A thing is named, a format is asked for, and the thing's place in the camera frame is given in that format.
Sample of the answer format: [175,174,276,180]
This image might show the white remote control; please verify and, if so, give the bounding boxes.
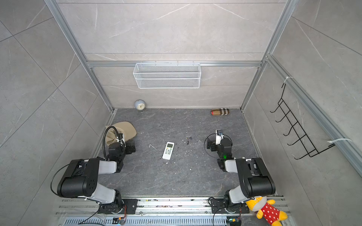
[162,142,175,160]

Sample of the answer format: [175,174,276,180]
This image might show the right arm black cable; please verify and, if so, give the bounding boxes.
[203,133,233,159]

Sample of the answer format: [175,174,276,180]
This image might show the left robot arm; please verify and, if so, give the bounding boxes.
[55,140,136,209]

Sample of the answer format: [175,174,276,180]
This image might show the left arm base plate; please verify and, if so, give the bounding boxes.
[97,199,138,214]

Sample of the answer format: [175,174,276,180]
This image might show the plaid striped slipper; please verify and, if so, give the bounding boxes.
[211,108,230,116]

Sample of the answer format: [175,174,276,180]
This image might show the white wire mesh basket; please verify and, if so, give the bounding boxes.
[133,63,202,89]

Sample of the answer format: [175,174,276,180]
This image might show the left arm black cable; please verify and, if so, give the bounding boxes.
[102,125,121,160]

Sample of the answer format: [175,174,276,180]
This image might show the yellow plush toy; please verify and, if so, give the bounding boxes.
[246,196,288,226]

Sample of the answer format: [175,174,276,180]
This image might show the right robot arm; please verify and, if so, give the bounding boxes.
[204,138,276,206]

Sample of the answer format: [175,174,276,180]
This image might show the small round grey clock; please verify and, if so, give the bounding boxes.
[134,99,146,112]

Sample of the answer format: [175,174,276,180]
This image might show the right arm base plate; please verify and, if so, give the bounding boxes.
[208,197,250,214]

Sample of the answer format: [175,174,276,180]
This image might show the black wall hook rack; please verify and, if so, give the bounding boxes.
[270,84,336,160]

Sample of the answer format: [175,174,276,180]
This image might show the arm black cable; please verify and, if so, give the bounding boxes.
[203,133,233,159]
[102,125,121,160]

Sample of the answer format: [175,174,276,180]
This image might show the beige cap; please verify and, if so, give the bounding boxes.
[105,121,137,146]

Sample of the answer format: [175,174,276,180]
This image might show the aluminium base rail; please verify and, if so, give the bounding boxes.
[52,197,267,226]

